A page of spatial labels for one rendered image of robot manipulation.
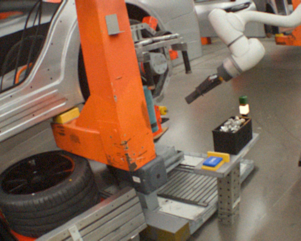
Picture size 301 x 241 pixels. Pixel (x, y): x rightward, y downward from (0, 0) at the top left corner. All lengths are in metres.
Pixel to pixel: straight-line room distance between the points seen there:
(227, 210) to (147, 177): 0.49
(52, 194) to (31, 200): 0.12
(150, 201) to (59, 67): 0.91
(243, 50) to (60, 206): 1.04
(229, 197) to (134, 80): 0.77
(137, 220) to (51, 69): 0.92
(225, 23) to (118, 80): 0.50
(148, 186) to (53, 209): 0.59
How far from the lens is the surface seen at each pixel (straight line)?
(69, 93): 1.70
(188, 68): 1.90
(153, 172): 1.65
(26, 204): 1.37
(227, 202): 1.61
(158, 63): 1.80
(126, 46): 1.27
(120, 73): 1.24
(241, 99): 1.60
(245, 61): 1.23
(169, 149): 2.22
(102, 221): 1.39
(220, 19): 1.24
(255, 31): 4.25
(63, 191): 1.36
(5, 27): 3.44
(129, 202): 1.47
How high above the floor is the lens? 1.11
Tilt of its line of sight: 18 degrees down
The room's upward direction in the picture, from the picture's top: 12 degrees counter-clockwise
